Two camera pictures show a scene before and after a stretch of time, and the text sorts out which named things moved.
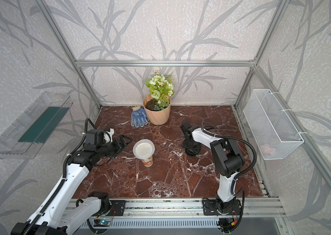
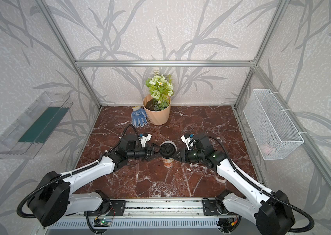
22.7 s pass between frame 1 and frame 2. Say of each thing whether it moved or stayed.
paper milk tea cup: moved
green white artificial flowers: stayed
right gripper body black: moved
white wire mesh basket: stayed
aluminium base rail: stayed
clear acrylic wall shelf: stayed
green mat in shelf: stayed
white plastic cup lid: moved
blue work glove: stayed
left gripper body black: moved
